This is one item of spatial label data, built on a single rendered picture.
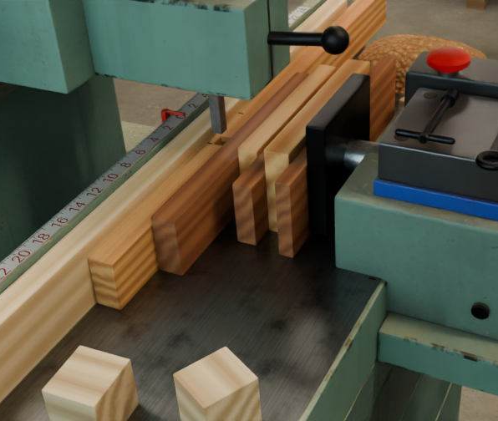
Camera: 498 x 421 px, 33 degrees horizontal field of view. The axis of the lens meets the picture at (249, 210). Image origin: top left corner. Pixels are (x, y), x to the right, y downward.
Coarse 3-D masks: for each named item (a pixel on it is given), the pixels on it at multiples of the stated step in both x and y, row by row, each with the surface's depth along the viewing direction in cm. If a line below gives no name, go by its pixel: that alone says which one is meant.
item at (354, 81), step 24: (336, 96) 61; (360, 96) 63; (312, 120) 58; (336, 120) 59; (360, 120) 64; (312, 144) 58; (336, 144) 60; (360, 144) 62; (312, 168) 60; (336, 168) 61; (312, 192) 61; (336, 192) 62; (312, 216) 62
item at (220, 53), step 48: (96, 0) 62; (144, 0) 60; (192, 0) 58; (240, 0) 58; (96, 48) 64; (144, 48) 62; (192, 48) 60; (240, 48) 58; (288, 48) 64; (240, 96) 60
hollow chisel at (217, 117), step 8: (208, 96) 66; (216, 96) 65; (216, 104) 66; (224, 104) 66; (216, 112) 66; (224, 112) 67; (216, 120) 66; (224, 120) 67; (216, 128) 67; (224, 128) 67
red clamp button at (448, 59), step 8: (440, 48) 60; (448, 48) 59; (456, 48) 59; (432, 56) 59; (440, 56) 59; (448, 56) 58; (456, 56) 58; (464, 56) 58; (432, 64) 58; (440, 64) 58; (448, 64) 58; (456, 64) 58; (464, 64) 58; (448, 72) 59
